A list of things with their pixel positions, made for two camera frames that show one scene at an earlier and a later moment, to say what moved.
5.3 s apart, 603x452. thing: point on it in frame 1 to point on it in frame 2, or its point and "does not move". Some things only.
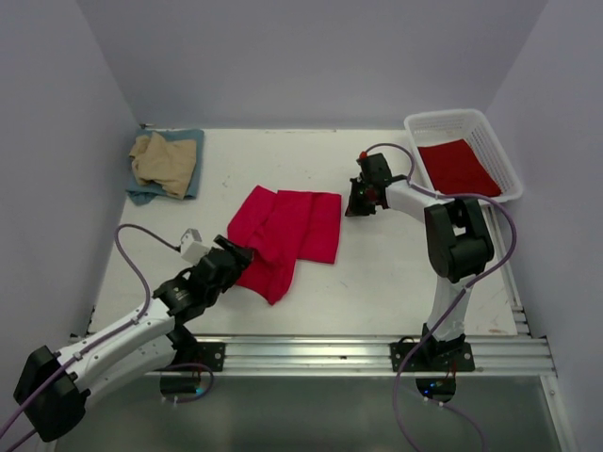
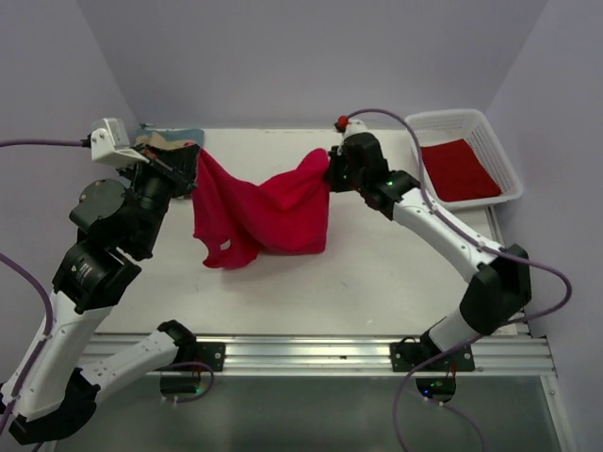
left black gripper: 243,257 to 183,183
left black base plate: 212,354 does not move
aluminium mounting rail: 506,356 does not move
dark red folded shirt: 454,171 does not move
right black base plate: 429,359 does not move
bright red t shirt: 281,228 to 236,221
